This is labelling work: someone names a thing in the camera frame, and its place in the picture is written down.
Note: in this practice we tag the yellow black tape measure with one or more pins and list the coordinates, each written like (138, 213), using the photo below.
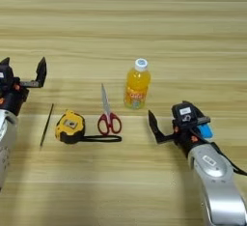
(69, 127)

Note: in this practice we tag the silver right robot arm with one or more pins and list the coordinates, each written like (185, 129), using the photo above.
(222, 188)

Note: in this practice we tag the thin black pen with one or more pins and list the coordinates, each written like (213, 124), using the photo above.
(47, 125)

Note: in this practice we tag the black box white label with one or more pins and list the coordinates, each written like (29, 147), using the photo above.
(185, 114)
(5, 77)

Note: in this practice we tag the right black box white label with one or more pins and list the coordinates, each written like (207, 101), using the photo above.
(185, 114)

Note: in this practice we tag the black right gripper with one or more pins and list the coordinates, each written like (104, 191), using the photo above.
(188, 136)

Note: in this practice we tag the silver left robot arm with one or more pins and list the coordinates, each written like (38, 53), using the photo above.
(5, 139)

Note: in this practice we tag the left black box white label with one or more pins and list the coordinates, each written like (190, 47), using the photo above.
(5, 77)

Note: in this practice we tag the blue rectangular block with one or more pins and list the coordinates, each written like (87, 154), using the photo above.
(205, 131)

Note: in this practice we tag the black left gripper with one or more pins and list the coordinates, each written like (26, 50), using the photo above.
(13, 99)

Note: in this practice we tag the orange juice bottle white cap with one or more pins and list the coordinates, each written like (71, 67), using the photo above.
(137, 86)

